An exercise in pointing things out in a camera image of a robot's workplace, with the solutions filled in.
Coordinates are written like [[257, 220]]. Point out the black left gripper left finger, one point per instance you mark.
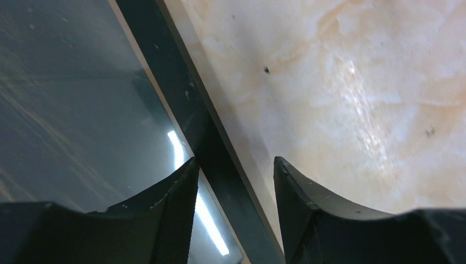
[[153, 226]]

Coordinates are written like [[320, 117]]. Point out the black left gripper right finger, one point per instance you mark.
[[320, 226]]

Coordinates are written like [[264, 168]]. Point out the mountain landscape photo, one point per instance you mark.
[[81, 122]]

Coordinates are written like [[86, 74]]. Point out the black picture frame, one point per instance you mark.
[[165, 58]]

